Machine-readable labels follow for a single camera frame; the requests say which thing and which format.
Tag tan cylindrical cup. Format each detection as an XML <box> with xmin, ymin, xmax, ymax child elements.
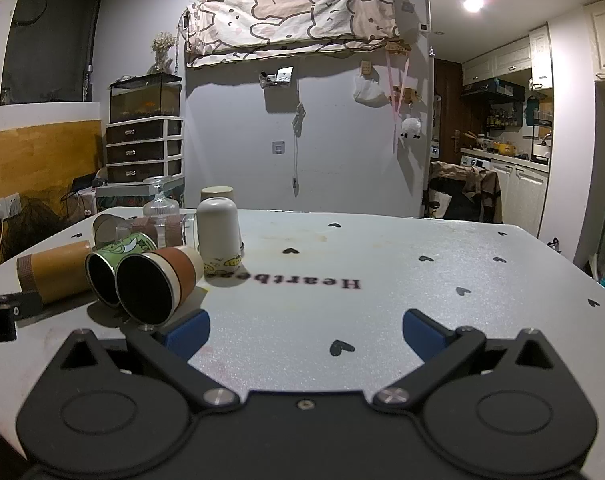
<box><xmin>16</xmin><ymin>240</ymin><xmax>96</xmax><ymax>306</ymax></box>

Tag dried flowers in vase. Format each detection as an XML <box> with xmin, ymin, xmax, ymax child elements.
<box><xmin>151</xmin><ymin>31</ymin><xmax>178</xmax><ymax>75</ymax></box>

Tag dark tangled netting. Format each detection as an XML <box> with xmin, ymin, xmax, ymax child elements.
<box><xmin>0</xmin><ymin>194</ymin><xmax>67</xmax><ymax>263</ymax></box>

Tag white plush toy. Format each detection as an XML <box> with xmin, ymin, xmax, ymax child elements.
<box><xmin>399</xmin><ymin>115</ymin><xmax>423</xmax><ymax>140</ymax></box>

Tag white face mask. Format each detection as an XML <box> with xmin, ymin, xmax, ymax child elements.
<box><xmin>353</xmin><ymin>74</ymin><xmax>387</xmax><ymax>107</ymax></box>

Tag printed blanket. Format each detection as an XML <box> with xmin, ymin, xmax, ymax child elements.
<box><xmin>184</xmin><ymin>0</ymin><xmax>401</xmax><ymax>69</ymax></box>

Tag hanging cord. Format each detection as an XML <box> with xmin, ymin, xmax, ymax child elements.
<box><xmin>291</xmin><ymin>102</ymin><xmax>308</xmax><ymax>197</ymax></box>

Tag white wall socket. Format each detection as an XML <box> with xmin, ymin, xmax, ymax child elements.
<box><xmin>0</xmin><ymin>193</ymin><xmax>22</xmax><ymax>226</ymax></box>

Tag chair with brown jacket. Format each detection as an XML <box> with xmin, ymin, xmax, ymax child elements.
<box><xmin>424</xmin><ymin>160</ymin><xmax>503</xmax><ymax>224</ymax></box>

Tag green printed cup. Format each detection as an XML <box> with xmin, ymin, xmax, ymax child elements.
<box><xmin>85</xmin><ymin>233</ymin><xmax>158</xmax><ymax>309</ymax></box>

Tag dark window curtain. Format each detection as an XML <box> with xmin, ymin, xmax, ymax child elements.
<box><xmin>1</xmin><ymin>0</ymin><xmax>106</xmax><ymax>106</ymax></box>

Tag spice rack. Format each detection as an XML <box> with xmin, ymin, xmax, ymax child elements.
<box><xmin>484</xmin><ymin>101</ymin><xmax>526</xmax><ymax>129</ymax></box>

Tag grey metal cup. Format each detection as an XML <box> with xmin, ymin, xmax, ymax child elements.
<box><xmin>92</xmin><ymin>213</ymin><xmax>133</xmax><ymax>249</ymax></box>

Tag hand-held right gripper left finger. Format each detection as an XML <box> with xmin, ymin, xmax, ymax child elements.
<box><xmin>52</xmin><ymin>309</ymin><xmax>242</xmax><ymax>408</ymax></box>

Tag pink hanging straps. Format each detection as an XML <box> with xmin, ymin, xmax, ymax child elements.
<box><xmin>389</xmin><ymin>56</ymin><xmax>414</xmax><ymax>154</ymax></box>

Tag clear stemmed glass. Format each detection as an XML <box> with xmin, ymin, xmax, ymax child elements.
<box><xmin>142</xmin><ymin>176</ymin><xmax>182</xmax><ymax>220</ymax></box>

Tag white upper kitchen cabinets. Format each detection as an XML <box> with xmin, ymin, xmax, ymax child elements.
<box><xmin>461</xmin><ymin>24</ymin><xmax>554</xmax><ymax>92</ymax></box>

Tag clear cup with brown band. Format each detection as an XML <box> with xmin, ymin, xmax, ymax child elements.
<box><xmin>131</xmin><ymin>214</ymin><xmax>197</xmax><ymax>249</ymax></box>

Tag white cup with yellow print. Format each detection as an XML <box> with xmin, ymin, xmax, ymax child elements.
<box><xmin>196</xmin><ymin>186</ymin><xmax>245</xmax><ymax>274</ymax></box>

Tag dark wooden door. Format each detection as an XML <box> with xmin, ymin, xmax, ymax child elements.
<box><xmin>433</xmin><ymin>57</ymin><xmax>466</xmax><ymax>164</ymax></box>

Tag white tote bag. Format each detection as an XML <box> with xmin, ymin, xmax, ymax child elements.
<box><xmin>426</xmin><ymin>191</ymin><xmax>454</xmax><ymax>219</ymax></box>

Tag plastic drawer unit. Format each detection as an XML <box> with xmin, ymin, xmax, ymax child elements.
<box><xmin>105</xmin><ymin>116</ymin><xmax>186</xmax><ymax>184</ymax></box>

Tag glass fish tank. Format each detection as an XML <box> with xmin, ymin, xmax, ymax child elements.
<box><xmin>108</xmin><ymin>72</ymin><xmax>184</xmax><ymax>124</ymax></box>

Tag brown sleeve cup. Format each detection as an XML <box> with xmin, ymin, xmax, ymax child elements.
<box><xmin>115</xmin><ymin>246</ymin><xmax>204</xmax><ymax>326</ymax></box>

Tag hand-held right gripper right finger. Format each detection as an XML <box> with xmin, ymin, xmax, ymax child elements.
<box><xmin>372</xmin><ymin>308</ymin><xmax>566</xmax><ymax>408</ymax></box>

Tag small wall holder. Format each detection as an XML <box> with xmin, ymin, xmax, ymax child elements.
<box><xmin>258</xmin><ymin>66</ymin><xmax>294</xmax><ymax>90</ymax></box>

